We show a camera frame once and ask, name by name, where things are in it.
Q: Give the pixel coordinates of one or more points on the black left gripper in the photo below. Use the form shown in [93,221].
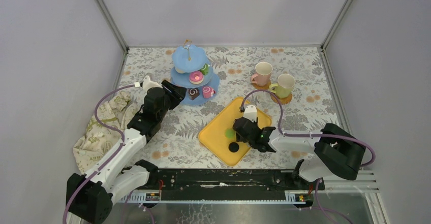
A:
[171,91]

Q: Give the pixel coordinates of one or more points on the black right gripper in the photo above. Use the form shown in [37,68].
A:
[239,138]

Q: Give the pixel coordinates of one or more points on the chocolate swirl roll cake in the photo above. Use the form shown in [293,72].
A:
[193,93]

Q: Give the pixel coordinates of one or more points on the green macaron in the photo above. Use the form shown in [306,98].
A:
[230,133]

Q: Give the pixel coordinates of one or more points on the black sandwich cookie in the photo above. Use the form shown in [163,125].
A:
[233,147]

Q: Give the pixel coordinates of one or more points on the white glazed donut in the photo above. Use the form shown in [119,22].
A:
[179,70]

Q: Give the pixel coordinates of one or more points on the pink sprinkled donut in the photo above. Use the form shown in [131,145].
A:
[196,77]

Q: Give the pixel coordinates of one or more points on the blue three-tier cake stand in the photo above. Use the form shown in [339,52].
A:
[193,71]

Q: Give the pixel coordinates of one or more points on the yellow serving tray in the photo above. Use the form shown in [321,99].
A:
[213,135]

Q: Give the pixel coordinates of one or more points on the pink swirl roll cake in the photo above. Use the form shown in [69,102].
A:
[208,92]

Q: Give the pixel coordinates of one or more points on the green swirl roll cake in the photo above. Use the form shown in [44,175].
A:
[205,69]

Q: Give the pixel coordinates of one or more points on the green ceramic mug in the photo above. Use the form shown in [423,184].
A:
[283,86]

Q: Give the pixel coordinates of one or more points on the pink ceramic mug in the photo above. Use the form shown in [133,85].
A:
[263,71]

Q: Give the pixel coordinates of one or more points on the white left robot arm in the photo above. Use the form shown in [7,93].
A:
[92,195]

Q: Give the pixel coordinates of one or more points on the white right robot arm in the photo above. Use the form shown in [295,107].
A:
[335,151]

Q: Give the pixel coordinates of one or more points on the woven rattan coaster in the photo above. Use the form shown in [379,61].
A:
[264,87]
[282,101]

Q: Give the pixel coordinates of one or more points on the floral tablecloth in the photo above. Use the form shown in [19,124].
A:
[176,145]

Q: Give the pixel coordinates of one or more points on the beige printed cloth bag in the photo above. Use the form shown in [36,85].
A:
[98,139]

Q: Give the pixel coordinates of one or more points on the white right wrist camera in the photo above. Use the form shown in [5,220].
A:
[250,113]

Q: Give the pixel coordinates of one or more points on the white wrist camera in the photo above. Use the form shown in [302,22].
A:
[250,113]
[146,84]

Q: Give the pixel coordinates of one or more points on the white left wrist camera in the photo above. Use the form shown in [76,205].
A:
[146,84]

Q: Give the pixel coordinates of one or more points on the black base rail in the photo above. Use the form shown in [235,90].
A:
[227,185]

